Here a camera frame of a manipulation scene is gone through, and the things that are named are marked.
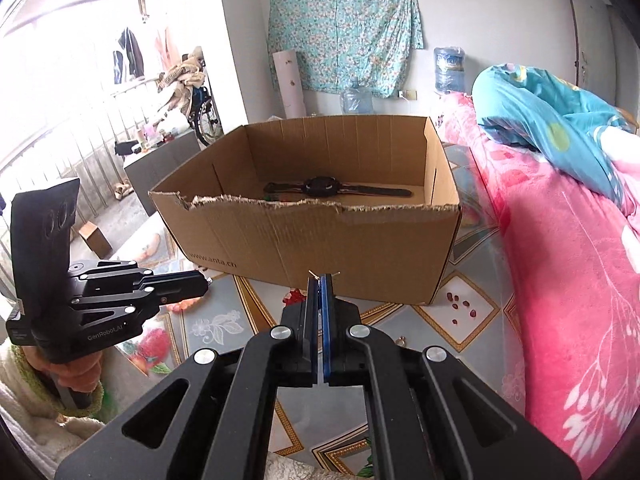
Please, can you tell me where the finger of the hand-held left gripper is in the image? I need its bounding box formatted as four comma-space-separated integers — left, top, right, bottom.
70, 270, 211, 333
75, 259, 153, 281

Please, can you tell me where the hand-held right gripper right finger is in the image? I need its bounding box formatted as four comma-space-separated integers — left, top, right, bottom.
320, 274, 583, 480

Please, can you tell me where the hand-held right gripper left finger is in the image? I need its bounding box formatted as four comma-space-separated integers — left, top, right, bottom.
55, 274, 321, 480

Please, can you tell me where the torn cardboard box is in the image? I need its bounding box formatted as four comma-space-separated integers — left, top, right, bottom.
148, 115, 462, 306

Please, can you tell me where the black watch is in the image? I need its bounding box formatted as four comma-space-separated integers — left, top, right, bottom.
263, 175, 413, 200

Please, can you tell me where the person's left forearm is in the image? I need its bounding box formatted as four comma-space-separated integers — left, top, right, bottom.
0, 345, 108, 480

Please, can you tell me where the person's left hand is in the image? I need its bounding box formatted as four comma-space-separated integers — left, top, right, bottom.
30, 346, 105, 395

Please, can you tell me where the small brown cardboard box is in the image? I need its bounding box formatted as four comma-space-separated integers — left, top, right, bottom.
78, 221, 113, 259

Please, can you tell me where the grey cabinet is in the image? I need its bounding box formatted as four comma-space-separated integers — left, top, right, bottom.
123, 131, 202, 217

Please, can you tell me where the metal railing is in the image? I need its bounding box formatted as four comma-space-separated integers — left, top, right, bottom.
0, 77, 171, 221

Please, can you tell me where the wheelchair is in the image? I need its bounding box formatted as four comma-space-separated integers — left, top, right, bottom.
187, 85, 226, 147

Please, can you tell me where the pile of beige clothes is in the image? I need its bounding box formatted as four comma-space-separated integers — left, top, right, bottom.
157, 46, 207, 116

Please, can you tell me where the dark hanging jacket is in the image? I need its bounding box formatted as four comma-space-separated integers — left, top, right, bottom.
112, 27, 146, 83

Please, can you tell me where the water jug on floor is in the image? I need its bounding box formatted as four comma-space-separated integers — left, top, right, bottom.
340, 81, 374, 117

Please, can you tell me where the pink hanging garment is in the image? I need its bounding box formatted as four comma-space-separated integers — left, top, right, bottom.
152, 27, 181, 73

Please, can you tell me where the pink floral blanket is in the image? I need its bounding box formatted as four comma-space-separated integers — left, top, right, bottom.
435, 91, 640, 478

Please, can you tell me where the labelled water bottle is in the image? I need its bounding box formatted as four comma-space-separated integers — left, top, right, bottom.
432, 46, 466, 96

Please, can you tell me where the blue quilt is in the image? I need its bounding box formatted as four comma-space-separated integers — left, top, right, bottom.
471, 62, 636, 206

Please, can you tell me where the white door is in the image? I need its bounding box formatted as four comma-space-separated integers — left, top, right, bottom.
562, 0, 618, 106

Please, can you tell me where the floral wall cloth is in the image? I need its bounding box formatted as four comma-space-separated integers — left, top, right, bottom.
269, 0, 425, 98

